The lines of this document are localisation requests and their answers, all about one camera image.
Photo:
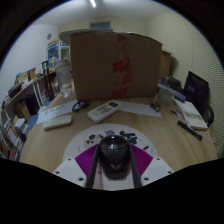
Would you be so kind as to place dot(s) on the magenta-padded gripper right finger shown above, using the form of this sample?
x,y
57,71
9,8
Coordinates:
x,y
156,169

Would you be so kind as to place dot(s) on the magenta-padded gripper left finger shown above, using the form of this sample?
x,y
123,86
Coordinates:
x,y
70,170

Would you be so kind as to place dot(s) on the black computer mouse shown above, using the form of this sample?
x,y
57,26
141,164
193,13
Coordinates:
x,y
114,156

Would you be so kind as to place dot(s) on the white printed mouse pad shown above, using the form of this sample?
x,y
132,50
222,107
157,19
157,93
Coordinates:
x,y
100,130

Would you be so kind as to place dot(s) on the flat white remote control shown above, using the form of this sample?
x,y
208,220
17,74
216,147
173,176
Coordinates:
x,y
57,122

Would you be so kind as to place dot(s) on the black marker pen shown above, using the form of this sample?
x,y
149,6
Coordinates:
x,y
190,130

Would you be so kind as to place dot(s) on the white notebook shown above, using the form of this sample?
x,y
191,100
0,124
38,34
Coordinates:
x,y
194,116

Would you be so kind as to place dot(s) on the stack of books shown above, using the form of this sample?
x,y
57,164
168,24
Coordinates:
x,y
20,126

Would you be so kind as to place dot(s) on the white remote with buttons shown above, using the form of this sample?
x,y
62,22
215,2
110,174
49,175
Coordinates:
x,y
103,111

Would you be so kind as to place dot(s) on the black chair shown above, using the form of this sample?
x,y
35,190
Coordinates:
x,y
210,116

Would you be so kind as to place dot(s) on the black bin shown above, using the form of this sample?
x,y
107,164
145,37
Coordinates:
x,y
32,104

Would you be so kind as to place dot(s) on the black tablet screen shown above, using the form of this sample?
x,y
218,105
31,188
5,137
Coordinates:
x,y
196,88

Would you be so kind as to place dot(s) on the clear glass jar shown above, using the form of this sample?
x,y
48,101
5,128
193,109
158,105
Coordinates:
x,y
63,78

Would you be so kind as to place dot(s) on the black floor stand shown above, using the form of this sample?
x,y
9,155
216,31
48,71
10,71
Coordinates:
x,y
47,80

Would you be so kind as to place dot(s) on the cluttered wooden side desk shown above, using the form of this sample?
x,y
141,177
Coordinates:
x,y
20,91

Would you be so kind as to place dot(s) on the large brown cardboard box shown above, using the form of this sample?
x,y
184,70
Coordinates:
x,y
100,63

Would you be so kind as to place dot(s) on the blue and white cabinet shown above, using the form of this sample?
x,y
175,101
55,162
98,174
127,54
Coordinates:
x,y
57,50

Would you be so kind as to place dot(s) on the grey door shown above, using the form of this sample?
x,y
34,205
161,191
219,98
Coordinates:
x,y
100,25

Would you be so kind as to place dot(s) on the ceiling tube light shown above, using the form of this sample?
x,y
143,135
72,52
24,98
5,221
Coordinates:
x,y
92,3

